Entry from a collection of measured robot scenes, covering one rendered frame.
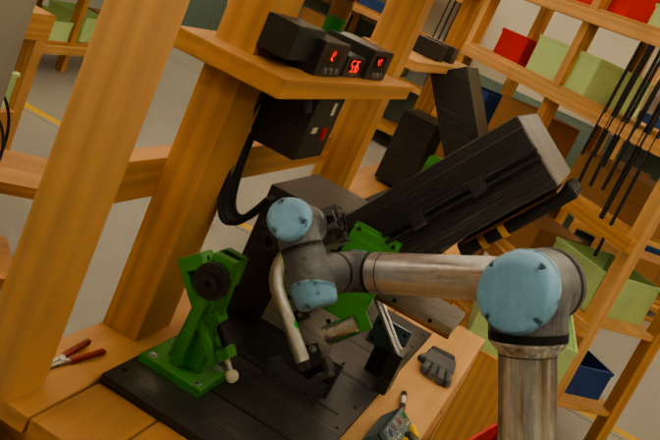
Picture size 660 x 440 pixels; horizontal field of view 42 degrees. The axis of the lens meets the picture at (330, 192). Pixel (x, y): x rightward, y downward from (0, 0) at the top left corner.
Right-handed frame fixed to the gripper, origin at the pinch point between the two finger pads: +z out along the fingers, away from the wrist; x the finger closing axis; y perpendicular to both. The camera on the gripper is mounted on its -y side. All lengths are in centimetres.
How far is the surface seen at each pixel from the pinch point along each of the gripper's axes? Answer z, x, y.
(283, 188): 19.6, 17.1, -9.9
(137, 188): -18.4, 17.9, -29.3
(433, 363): 59, -33, 8
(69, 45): 457, 289, -259
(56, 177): -51, 15, -29
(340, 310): 13.1, -14.7, -3.3
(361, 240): 13.1, -1.1, 5.7
